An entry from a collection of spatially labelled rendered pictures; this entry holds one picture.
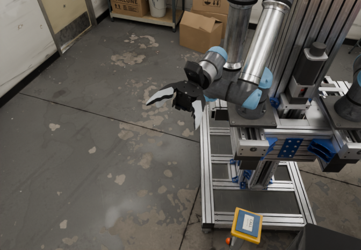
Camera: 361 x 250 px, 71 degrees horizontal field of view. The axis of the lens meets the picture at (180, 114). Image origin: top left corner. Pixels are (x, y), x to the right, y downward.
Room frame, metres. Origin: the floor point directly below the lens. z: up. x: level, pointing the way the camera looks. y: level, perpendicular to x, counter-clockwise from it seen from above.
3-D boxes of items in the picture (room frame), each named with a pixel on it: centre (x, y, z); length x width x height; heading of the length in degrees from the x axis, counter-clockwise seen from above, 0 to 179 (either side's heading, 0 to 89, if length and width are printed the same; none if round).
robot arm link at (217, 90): (0.71, -0.12, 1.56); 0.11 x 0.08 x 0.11; 62
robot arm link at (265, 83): (0.89, -0.34, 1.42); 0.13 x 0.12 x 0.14; 62
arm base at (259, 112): (0.89, -0.35, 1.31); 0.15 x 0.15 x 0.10
